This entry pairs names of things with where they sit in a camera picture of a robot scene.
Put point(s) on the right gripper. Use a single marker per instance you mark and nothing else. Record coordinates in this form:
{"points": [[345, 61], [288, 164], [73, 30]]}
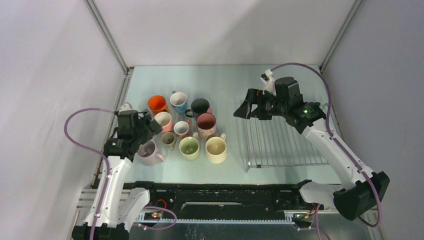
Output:
{"points": [[253, 97]]}

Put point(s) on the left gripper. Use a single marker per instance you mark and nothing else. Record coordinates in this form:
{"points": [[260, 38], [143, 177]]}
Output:
{"points": [[152, 129]]}

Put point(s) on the beige mug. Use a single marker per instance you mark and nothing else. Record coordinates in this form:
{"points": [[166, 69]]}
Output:
{"points": [[169, 139]]}

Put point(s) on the white lilac mug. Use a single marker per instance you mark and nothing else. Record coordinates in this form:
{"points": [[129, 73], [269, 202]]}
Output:
{"points": [[149, 154]]}

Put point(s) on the orange mug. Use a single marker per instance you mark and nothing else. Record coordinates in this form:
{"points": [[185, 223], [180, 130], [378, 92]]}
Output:
{"points": [[157, 104]]}

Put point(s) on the small pink cup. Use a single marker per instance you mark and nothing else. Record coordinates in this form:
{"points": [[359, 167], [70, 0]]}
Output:
{"points": [[182, 128]]}

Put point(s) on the light blue mug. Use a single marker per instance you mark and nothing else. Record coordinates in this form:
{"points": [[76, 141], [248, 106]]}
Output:
{"points": [[178, 101]]}

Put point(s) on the pale green cup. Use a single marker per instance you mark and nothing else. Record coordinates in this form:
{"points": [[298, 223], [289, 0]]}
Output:
{"points": [[190, 147]]}

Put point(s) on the pink patterned mug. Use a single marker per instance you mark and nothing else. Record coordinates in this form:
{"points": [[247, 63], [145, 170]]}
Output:
{"points": [[206, 124]]}

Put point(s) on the cream cup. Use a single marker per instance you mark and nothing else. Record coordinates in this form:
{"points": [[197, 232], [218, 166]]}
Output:
{"points": [[216, 150]]}

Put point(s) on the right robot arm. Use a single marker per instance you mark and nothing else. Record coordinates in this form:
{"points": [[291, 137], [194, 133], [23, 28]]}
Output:
{"points": [[361, 188]]}

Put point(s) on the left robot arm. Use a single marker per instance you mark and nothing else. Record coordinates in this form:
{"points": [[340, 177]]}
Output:
{"points": [[108, 219]]}

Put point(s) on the grey black mug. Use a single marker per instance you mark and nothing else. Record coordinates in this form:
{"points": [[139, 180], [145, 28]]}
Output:
{"points": [[198, 106]]}

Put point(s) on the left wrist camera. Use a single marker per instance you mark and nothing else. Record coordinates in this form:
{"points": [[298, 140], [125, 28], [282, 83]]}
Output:
{"points": [[125, 107]]}

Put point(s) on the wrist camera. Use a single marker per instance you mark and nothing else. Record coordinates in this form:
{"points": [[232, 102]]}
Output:
{"points": [[269, 82], [125, 107]]}

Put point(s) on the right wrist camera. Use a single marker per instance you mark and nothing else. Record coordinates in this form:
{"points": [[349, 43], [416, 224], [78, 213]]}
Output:
{"points": [[269, 82]]}

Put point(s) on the wire dish rack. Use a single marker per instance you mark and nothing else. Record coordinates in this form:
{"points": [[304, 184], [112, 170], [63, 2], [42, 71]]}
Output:
{"points": [[274, 143]]}

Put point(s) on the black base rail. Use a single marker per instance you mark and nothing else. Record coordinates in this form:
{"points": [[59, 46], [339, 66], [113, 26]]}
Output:
{"points": [[202, 203]]}

